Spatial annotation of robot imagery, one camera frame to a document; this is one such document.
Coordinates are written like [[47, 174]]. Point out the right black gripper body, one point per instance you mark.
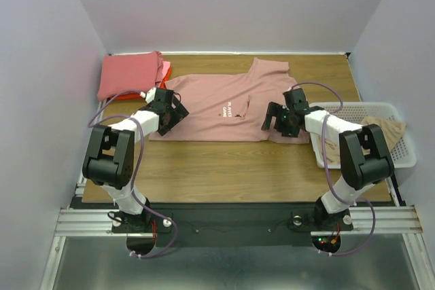
[[278, 120]]

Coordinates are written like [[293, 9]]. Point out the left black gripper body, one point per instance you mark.
[[168, 110]]

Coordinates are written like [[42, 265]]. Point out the dusty pink printed t-shirt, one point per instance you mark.
[[231, 108]]

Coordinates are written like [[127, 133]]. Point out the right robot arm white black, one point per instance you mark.
[[365, 159]]

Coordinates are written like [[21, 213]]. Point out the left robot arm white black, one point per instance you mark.
[[115, 152]]

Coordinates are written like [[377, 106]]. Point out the folded orange red t-shirt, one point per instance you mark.
[[125, 96]]

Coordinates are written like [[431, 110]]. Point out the folded light pink t-shirt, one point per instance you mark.
[[163, 72]]

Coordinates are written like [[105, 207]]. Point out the folded coral pink t-shirt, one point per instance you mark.
[[121, 73]]

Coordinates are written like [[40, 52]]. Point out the beige crumpled t-shirt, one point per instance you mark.
[[393, 131]]

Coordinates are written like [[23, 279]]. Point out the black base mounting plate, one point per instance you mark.
[[231, 225]]

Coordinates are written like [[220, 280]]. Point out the white plastic laundry basket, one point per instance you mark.
[[403, 155]]

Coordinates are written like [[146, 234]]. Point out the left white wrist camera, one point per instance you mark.
[[148, 96]]

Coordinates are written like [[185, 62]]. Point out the aluminium frame rail left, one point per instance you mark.
[[81, 182]]

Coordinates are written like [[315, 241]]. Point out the aluminium frame rail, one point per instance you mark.
[[81, 182], [83, 223]]

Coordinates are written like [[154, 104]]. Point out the aluminium frame rail front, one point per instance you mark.
[[83, 223]]

